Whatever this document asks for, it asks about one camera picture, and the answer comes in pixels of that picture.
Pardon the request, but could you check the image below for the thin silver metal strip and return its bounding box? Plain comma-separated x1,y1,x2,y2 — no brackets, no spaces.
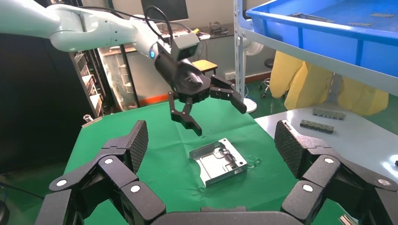
81,116,103,128

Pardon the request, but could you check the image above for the dark glass door cabinet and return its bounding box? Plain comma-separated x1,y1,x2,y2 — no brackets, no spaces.
69,43,140,117

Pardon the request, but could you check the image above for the black seat swivel stool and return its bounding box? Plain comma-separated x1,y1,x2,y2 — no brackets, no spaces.
260,58,276,99

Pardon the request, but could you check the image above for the yellow fabric cover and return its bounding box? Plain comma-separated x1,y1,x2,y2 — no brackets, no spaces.
268,50,389,116

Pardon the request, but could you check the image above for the ribbed grey metal bar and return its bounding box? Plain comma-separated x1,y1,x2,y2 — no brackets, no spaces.
299,119,335,135
312,108,347,121

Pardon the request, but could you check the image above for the white pedestal fan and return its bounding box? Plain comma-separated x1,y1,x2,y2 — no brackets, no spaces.
242,38,265,114

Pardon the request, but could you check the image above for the silver metal piece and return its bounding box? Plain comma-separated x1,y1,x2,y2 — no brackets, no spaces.
338,214,357,225

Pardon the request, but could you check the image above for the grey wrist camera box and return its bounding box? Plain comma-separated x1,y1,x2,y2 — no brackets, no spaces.
170,31,200,61

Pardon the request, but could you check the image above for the dark sheet metal part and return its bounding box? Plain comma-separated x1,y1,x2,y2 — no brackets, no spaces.
287,12,336,23

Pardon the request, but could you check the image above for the yellow seat stool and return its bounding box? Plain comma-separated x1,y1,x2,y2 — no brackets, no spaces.
192,60,218,77

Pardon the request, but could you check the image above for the blue plastic bin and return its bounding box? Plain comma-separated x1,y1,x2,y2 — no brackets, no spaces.
245,0,398,78

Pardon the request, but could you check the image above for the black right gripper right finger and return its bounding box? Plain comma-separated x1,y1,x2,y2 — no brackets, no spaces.
273,119,398,225

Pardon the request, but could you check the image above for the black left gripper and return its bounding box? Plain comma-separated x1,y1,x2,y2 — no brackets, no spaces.
153,46,248,136

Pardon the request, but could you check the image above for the stamped sheet metal part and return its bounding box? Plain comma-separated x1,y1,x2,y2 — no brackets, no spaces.
189,138,249,188

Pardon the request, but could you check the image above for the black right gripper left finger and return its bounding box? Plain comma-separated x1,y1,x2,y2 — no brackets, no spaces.
34,119,167,225

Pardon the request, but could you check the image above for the black monitor screen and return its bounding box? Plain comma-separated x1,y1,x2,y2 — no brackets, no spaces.
140,0,190,23

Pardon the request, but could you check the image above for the white metal shelf rack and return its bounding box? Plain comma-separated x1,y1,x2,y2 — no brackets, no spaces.
233,0,398,187

